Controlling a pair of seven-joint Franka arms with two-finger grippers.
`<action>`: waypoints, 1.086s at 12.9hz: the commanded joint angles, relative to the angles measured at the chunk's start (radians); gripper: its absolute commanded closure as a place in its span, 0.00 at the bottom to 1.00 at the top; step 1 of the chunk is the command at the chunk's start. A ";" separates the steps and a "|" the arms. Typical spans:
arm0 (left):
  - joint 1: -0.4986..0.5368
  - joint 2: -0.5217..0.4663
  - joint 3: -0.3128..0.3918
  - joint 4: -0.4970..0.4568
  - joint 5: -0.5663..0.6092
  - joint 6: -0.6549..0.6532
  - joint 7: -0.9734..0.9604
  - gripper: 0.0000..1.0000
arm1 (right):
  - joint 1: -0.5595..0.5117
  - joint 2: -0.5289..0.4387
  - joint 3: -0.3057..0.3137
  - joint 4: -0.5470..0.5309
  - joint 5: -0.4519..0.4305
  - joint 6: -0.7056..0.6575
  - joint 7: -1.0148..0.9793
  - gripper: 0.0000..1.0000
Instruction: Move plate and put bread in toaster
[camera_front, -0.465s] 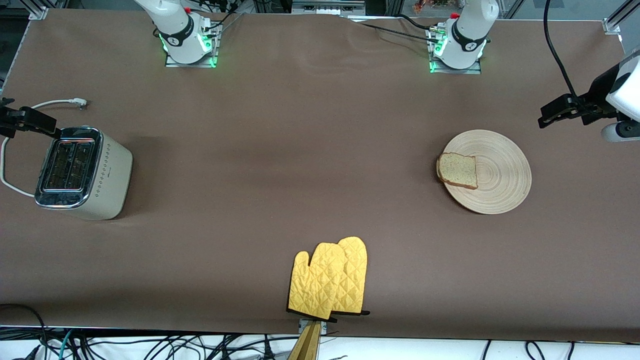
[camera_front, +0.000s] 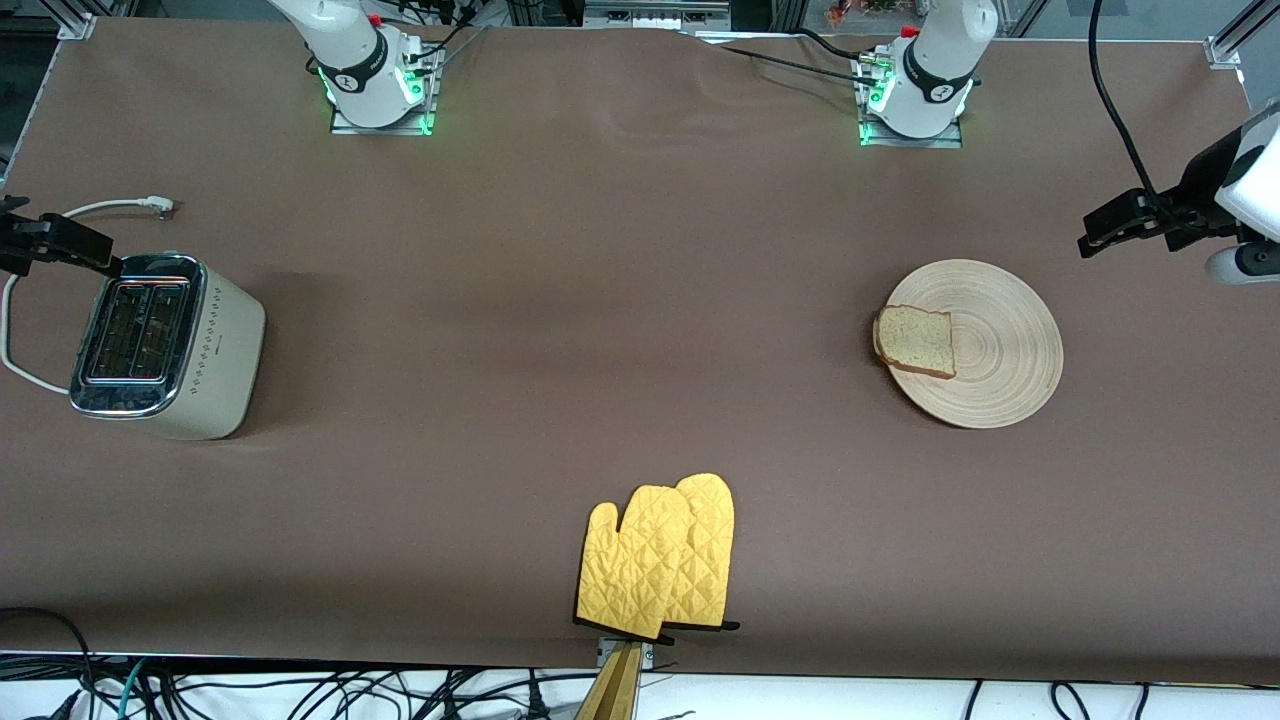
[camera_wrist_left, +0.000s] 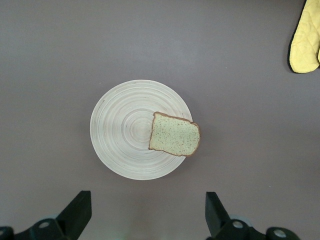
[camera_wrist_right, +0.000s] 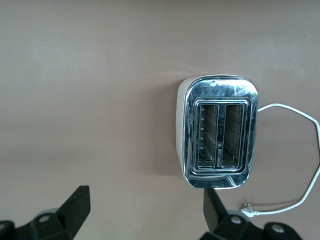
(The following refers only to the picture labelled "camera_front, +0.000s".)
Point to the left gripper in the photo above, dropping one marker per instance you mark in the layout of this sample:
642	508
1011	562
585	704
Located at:
1198	182

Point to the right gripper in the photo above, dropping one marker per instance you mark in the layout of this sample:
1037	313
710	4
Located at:
18	243

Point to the round wooden plate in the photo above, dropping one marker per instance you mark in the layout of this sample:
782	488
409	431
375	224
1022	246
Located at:
1000	345

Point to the brown bread slice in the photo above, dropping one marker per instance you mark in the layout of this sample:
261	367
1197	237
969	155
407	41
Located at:
915	340

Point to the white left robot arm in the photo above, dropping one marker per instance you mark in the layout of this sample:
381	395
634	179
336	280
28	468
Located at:
930	90

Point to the cream and chrome toaster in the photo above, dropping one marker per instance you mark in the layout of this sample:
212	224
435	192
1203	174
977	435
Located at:
225	350

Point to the orange plastic item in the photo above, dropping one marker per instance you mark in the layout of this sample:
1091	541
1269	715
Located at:
840	12

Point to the grey power strip box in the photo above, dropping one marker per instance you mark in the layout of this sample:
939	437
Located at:
655	15

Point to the yellow quilted oven mitt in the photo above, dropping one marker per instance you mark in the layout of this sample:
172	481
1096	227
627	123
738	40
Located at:
630	570
712	550

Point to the brown table cover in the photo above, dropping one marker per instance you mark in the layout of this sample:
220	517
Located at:
600	250

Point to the wooden stick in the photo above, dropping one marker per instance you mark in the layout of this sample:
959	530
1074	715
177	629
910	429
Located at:
615	695

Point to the aluminium frame profile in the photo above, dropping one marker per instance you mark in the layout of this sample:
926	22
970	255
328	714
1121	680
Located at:
1225	50
75	25

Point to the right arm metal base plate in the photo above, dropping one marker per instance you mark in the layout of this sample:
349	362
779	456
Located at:
345	128

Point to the small metal bracket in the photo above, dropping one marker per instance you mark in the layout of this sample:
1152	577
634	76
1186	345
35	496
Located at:
603	652

